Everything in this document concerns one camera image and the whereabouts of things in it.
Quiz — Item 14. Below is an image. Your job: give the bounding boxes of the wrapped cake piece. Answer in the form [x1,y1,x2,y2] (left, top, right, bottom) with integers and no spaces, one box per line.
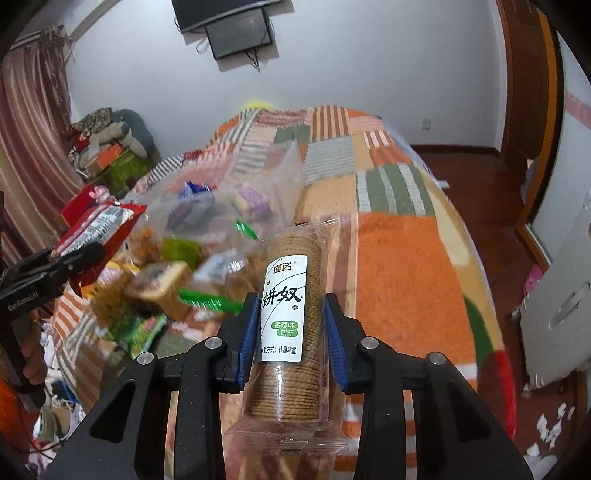
[124,261,193,320]

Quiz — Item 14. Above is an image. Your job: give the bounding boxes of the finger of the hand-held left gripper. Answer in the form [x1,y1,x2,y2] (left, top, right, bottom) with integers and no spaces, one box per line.
[44,241,106,296]
[0,248,56,278]

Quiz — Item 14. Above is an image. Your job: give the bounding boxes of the pink plastic item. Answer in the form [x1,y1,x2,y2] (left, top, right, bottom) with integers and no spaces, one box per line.
[522,265,544,297]

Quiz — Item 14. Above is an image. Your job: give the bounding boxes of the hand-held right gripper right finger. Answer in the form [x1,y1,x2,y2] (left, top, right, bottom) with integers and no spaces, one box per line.
[322,292,514,480]

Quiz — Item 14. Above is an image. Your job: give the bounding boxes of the white foam scraps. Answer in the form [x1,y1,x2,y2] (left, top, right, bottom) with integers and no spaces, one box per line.
[521,401,579,468]

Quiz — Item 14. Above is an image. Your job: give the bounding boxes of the pile of folded clothes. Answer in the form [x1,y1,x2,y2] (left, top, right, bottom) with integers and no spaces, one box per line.
[90,109,157,157]

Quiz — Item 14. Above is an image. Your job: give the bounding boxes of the orange cardboard box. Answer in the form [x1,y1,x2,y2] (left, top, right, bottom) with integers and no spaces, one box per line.
[91,143,126,171]

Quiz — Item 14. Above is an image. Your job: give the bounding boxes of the purple snack packet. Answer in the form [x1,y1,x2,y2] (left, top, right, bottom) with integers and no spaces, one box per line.
[232,182,274,219]

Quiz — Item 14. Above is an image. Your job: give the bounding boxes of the red box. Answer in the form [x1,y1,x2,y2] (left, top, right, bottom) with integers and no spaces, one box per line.
[59,185,114,228]

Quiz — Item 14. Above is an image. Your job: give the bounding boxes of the wooden door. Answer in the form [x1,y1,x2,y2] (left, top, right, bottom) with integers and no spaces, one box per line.
[496,0,565,273]

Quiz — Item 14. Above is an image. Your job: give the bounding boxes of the clear packet with green seal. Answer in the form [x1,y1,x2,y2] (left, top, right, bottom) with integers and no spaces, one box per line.
[230,219,260,241]
[178,285,244,320]

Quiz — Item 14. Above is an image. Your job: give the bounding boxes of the green cardboard box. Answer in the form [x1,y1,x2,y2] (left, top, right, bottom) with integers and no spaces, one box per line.
[102,152,154,195]

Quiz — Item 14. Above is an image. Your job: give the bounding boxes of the white refrigerator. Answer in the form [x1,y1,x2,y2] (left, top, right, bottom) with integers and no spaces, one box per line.
[556,37,591,259]

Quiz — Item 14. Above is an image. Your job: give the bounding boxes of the checkered quilt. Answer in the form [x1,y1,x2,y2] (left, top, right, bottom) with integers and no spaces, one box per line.
[133,148,206,191]

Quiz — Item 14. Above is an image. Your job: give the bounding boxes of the orange snack packet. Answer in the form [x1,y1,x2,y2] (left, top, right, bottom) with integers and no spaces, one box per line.
[130,225,163,267]

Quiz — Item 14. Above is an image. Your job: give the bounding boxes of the white foam board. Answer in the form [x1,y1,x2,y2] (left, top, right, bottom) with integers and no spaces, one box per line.
[519,196,591,386]

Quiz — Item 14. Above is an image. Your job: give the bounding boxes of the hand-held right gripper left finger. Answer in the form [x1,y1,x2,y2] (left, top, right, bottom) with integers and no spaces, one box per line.
[44,292,262,480]

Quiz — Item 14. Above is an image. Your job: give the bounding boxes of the caramel snack bar packet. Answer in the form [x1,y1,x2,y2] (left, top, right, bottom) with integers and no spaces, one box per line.
[91,270,140,325]

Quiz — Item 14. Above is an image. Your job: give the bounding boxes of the person's left hand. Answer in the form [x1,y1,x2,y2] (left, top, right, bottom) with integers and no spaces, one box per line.
[21,318,49,393]

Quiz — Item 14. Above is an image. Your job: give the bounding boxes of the round cracker packet white label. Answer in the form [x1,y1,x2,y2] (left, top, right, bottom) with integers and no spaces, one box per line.
[224,218,352,457]

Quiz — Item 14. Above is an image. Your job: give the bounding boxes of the green jelly cup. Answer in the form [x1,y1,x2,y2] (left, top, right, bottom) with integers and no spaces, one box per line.
[161,237,202,265]

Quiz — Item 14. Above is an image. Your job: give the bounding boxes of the black framed screen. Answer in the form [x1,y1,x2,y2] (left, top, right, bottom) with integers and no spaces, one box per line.
[204,8,274,61]

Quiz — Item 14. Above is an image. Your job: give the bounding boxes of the red snack packet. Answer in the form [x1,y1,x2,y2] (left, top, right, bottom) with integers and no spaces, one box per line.
[53,202,148,296]

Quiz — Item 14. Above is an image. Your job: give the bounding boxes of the patterned cloth bag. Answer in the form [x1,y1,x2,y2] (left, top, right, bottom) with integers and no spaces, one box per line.
[74,107,115,136]

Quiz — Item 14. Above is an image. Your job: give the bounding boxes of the black wall television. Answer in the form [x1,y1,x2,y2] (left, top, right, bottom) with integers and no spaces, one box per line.
[171,0,280,34]

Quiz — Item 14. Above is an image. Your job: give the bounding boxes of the patchwork blanket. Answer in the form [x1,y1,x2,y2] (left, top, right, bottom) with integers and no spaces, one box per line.
[51,105,518,480]

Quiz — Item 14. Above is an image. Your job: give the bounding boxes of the clear plastic container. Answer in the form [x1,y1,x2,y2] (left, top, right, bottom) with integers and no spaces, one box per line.
[99,140,308,333]

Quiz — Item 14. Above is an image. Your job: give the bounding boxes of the blue snack packet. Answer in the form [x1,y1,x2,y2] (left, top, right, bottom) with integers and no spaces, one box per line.
[178,180,214,200]

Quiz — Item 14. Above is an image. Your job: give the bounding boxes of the striped pink curtain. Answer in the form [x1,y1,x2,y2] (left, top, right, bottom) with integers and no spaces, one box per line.
[0,28,83,259]

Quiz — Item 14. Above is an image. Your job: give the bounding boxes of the green patterned snack packet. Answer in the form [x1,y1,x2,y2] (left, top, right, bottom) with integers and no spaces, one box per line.
[112,314,168,361]

